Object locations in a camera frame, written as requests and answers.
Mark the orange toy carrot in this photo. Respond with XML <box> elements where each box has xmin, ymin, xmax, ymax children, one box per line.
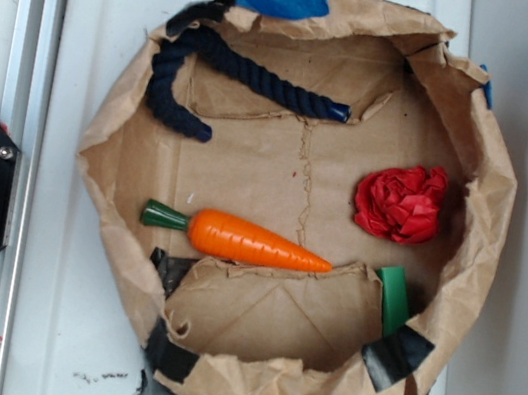
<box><xmin>140</xmin><ymin>199</ymin><xmax>333</xmax><ymax>273</ymax></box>

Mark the aluminium frame rail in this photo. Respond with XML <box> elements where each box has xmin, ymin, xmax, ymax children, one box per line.
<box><xmin>0</xmin><ymin>0</ymin><xmax>67</xmax><ymax>393</ymax></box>

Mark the brown paper bag tray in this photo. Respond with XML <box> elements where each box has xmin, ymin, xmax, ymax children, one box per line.
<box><xmin>78</xmin><ymin>0</ymin><xmax>517</xmax><ymax>395</ymax></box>

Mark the green wedge block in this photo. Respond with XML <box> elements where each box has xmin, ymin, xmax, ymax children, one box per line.
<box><xmin>376</xmin><ymin>266</ymin><xmax>410</xmax><ymax>336</ymax></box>

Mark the crumpled red paper ball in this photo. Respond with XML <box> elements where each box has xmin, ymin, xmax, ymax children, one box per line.
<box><xmin>354</xmin><ymin>166</ymin><xmax>449</xmax><ymax>245</ymax></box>

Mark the white plastic board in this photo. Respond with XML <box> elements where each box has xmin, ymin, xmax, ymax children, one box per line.
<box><xmin>0</xmin><ymin>0</ymin><xmax>519</xmax><ymax>395</ymax></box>

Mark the dark blue twisted rope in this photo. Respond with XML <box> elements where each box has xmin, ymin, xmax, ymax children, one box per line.
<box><xmin>139</xmin><ymin>0</ymin><xmax>367</xmax><ymax>167</ymax></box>

